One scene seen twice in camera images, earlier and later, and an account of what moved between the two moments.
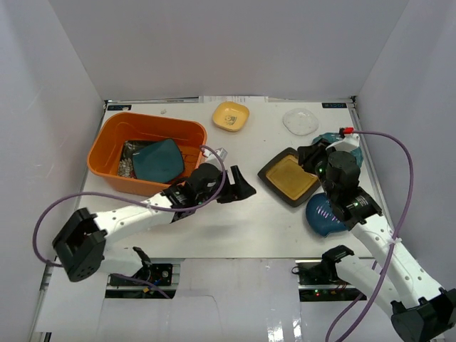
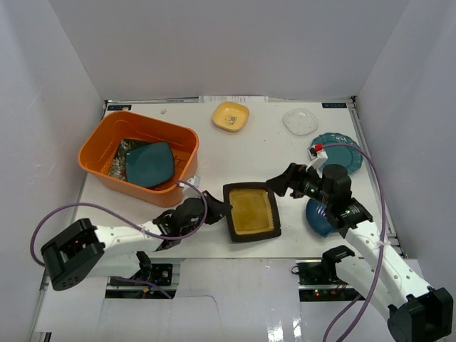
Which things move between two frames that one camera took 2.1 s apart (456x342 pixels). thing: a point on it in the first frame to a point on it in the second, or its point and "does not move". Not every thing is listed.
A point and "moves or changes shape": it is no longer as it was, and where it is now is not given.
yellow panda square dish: (230, 116) does not move
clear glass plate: (300, 121) does not move
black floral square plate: (126, 168) moves or changes shape
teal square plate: (162, 162) moves or changes shape
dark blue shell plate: (319, 213) does not move
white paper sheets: (245, 99) does not move
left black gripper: (228, 185) to (207, 207)
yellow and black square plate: (285, 177) to (254, 214)
